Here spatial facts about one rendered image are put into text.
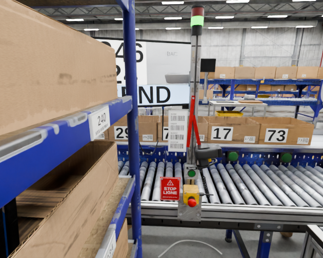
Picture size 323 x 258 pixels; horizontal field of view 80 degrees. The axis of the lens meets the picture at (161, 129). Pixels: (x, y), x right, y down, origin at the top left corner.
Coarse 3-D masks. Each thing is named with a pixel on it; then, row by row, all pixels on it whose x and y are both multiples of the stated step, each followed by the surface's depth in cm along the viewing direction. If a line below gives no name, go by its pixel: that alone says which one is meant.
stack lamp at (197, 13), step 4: (196, 8) 75; (200, 8) 75; (192, 12) 76; (196, 12) 75; (200, 12) 75; (192, 16) 76; (196, 16) 75; (200, 16) 76; (192, 20) 77; (196, 20) 76; (200, 20) 76; (192, 24) 77; (196, 24) 76; (200, 24) 76
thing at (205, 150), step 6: (204, 144) 88; (210, 144) 88; (198, 150) 84; (204, 150) 83; (210, 150) 83; (216, 150) 83; (198, 156) 84; (204, 156) 84; (210, 156) 84; (216, 156) 84; (198, 162) 87; (204, 162) 86; (198, 168) 87
